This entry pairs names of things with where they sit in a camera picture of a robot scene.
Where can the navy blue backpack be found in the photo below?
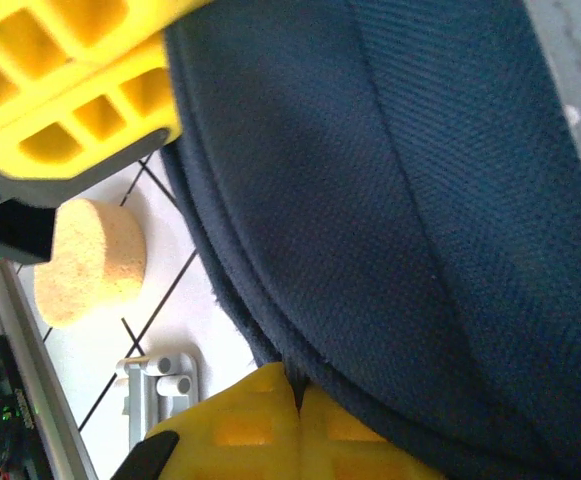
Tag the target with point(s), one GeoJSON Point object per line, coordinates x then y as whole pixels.
{"type": "Point", "coordinates": [370, 200]}

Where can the silver metal hinge block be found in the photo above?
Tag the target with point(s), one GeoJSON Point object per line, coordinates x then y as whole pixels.
{"type": "Point", "coordinates": [140, 400]}

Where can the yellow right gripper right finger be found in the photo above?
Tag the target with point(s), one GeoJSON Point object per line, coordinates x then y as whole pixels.
{"type": "Point", "coordinates": [270, 440]}

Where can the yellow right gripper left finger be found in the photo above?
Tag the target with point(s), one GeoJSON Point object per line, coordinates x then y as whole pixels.
{"type": "Point", "coordinates": [70, 75]}

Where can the round yellow sponge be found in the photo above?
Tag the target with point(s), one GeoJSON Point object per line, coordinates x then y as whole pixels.
{"type": "Point", "coordinates": [90, 270]}

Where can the aluminium front rail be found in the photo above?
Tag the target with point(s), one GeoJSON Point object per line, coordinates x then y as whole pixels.
{"type": "Point", "coordinates": [45, 380]}

